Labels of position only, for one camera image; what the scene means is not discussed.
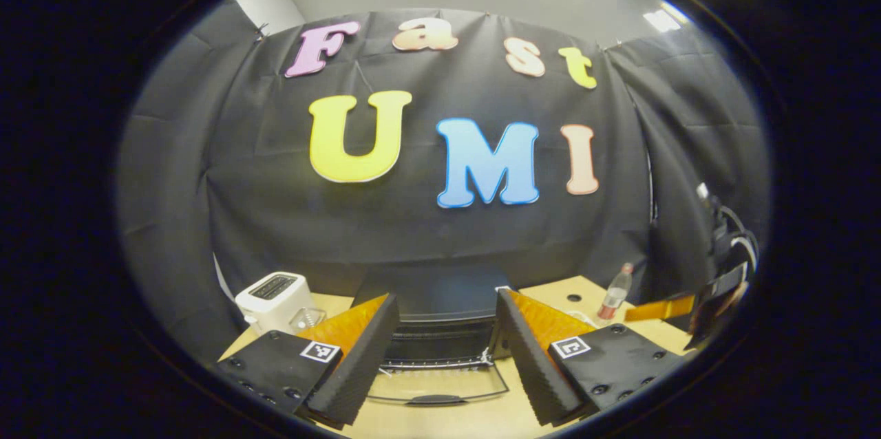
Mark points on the small ceiling light panel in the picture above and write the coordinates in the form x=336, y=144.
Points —
x=664, y=18

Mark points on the clear glass jar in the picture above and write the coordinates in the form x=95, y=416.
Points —
x=308, y=320

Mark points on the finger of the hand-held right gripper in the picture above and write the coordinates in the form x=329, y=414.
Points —
x=661, y=308

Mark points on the clear plastic drink bottle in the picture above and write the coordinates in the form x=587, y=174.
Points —
x=612, y=298

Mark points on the white toaster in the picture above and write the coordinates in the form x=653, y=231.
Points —
x=275, y=305

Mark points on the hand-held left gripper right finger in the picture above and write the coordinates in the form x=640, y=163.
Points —
x=530, y=363

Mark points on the black electric oven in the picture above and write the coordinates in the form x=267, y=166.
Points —
x=440, y=294

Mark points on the black backdrop cloth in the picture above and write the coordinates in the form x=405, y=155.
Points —
x=275, y=219

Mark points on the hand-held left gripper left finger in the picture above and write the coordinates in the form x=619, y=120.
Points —
x=365, y=363

